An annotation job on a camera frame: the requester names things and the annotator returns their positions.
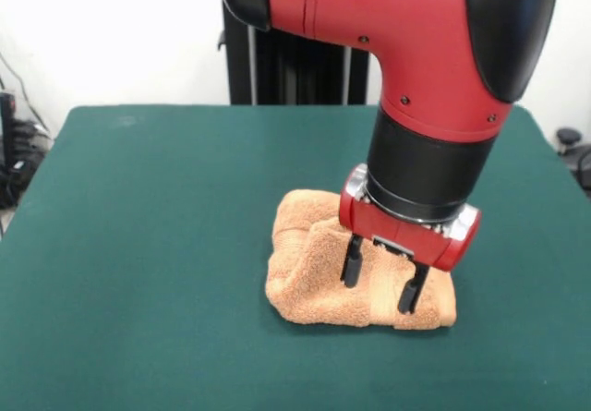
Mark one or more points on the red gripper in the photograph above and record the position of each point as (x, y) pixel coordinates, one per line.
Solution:
(406, 235)

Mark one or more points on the orange terry towel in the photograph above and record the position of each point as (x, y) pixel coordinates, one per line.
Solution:
(305, 272)

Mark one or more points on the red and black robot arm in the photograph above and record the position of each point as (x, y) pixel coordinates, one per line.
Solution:
(429, 60)

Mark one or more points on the dark green table cloth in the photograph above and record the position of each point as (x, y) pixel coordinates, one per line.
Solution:
(138, 268)

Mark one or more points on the black electronics box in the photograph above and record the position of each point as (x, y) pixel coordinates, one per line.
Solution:
(7, 152)

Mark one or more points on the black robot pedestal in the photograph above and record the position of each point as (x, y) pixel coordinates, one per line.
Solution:
(286, 69)

